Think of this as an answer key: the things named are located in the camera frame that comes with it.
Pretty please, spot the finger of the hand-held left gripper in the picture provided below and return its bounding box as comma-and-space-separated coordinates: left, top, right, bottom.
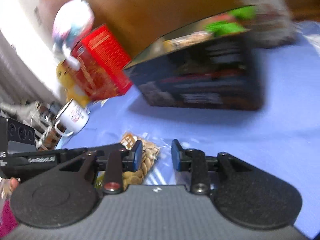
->
82, 143, 128, 153

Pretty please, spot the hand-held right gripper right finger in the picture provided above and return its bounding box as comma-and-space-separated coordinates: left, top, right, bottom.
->
171, 139, 258, 195

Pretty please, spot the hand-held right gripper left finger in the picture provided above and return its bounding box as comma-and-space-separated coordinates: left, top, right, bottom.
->
59, 140, 143, 195

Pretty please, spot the clear seed packet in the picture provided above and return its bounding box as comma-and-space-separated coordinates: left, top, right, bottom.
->
120, 131, 165, 185

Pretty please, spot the black cardboard box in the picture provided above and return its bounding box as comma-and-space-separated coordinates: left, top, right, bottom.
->
122, 6, 265, 111

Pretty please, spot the bright green snack packet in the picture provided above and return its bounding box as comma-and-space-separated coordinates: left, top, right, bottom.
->
204, 21, 248, 37

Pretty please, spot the person's left hand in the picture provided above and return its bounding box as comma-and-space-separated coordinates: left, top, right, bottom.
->
9, 177, 20, 195

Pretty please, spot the white enamel mug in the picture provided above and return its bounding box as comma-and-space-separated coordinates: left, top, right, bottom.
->
54, 99, 90, 137

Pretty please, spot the blue printed blanket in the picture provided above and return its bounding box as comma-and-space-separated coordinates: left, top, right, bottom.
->
54, 21, 320, 240

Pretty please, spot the magenta cloth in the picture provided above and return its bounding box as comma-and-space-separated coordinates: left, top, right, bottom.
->
0, 200, 19, 238

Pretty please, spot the yellow duck plush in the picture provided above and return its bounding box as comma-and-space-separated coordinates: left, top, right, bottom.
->
55, 60, 93, 108

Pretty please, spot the red gift box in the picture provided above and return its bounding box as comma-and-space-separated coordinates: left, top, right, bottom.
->
64, 24, 133, 102

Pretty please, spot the pastel plush toy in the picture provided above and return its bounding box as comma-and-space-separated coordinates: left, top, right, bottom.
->
51, 0, 96, 68

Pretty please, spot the wooden board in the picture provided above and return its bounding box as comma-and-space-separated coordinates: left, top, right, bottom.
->
37, 0, 320, 58

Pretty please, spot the clear nut jar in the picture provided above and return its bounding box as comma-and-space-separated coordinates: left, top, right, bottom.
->
225, 0, 298, 49

